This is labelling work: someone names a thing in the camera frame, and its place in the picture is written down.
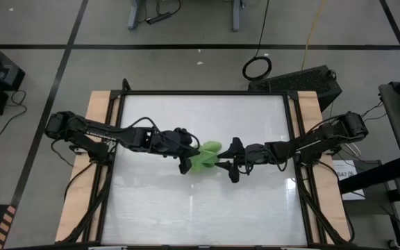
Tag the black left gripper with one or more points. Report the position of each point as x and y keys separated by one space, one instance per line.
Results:
x=167 y=141

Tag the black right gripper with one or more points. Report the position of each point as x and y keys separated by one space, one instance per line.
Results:
x=259 y=154

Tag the green microfibre towel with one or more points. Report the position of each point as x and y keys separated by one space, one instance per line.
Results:
x=203 y=161

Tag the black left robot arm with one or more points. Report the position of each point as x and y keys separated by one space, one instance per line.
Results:
x=82 y=130

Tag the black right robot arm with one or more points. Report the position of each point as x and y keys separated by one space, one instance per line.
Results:
x=325 y=139

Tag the light wooden table board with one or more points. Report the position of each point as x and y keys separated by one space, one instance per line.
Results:
x=97 y=104

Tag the black computer tower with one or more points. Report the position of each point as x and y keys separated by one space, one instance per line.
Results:
x=300 y=81

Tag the white paper sheet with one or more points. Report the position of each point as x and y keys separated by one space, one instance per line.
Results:
x=344 y=166

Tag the black power strip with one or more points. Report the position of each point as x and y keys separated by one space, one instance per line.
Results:
x=158 y=18

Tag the black cart base beam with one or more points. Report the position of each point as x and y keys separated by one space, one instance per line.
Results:
x=373 y=177

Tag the grey metal desk leg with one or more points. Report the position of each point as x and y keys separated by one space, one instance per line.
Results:
x=134 y=17
x=236 y=17

